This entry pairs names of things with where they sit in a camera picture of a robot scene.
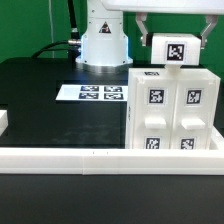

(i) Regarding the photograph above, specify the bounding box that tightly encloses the white L-shaped fence frame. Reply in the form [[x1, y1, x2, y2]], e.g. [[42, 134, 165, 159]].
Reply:
[[0, 130, 224, 175]]

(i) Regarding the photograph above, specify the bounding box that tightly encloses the white fiducial marker sheet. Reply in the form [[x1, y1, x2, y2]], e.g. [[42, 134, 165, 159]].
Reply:
[[56, 84, 128, 102]]

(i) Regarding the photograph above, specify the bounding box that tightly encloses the white block at left edge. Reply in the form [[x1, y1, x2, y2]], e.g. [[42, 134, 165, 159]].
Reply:
[[0, 110, 8, 136]]

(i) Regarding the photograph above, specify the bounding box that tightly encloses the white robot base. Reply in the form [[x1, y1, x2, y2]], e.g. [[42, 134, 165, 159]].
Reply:
[[76, 0, 133, 73]]

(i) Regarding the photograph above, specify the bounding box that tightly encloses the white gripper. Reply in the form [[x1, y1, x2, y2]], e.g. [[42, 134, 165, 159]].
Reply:
[[101, 0, 224, 49]]

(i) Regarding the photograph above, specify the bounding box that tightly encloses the white cabinet door panel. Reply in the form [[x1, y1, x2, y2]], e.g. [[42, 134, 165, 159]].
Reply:
[[151, 33, 201, 65]]

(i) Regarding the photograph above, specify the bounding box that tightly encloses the white cabinet body box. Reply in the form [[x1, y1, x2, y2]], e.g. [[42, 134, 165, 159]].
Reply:
[[125, 68, 220, 150]]

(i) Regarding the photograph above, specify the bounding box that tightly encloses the black cable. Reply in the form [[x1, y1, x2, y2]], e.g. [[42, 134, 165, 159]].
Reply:
[[31, 0, 83, 59]]

